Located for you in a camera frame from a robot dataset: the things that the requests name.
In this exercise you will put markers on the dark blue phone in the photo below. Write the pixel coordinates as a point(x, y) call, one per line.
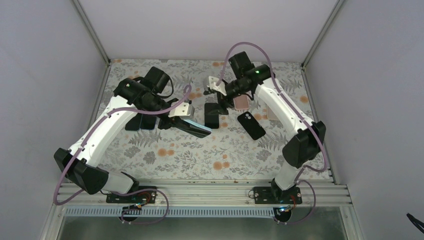
point(147, 122)

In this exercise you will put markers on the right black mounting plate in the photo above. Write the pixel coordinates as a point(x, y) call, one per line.
point(263, 195)

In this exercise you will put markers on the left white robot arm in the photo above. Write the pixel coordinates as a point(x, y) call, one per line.
point(80, 162)

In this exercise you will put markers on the black phone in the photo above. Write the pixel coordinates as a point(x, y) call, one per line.
point(211, 116)

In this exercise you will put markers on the aluminium rail base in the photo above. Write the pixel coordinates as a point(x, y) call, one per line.
point(207, 199)

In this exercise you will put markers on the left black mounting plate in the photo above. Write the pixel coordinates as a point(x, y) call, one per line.
point(147, 196)

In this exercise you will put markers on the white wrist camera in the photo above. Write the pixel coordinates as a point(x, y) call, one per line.
point(184, 111)
point(214, 85)

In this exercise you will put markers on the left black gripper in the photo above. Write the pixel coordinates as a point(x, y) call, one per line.
point(174, 121)

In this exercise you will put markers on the phone with beige case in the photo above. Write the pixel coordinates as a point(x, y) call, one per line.
point(134, 124)

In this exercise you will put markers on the pink phone case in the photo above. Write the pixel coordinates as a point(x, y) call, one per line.
point(241, 102)

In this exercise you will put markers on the black mounting plate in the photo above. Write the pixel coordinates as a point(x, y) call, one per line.
point(147, 196)
point(263, 195)

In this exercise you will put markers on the black object at corner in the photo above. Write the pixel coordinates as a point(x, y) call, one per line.
point(416, 222)

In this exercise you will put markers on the floral patterned table mat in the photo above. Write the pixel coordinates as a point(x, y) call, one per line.
point(228, 153)

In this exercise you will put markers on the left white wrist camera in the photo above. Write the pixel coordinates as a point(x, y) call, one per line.
point(184, 111)

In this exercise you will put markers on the black phone case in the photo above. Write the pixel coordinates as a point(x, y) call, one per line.
point(251, 125)

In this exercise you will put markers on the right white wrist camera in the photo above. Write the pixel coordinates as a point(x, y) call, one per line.
point(214, 85)

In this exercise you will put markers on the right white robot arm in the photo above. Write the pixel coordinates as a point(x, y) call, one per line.
point(307, 136)

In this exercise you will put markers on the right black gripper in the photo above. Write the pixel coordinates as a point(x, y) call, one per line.
point(222, 100)

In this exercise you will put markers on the beige phone case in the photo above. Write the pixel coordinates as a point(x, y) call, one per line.
point(271, 115)

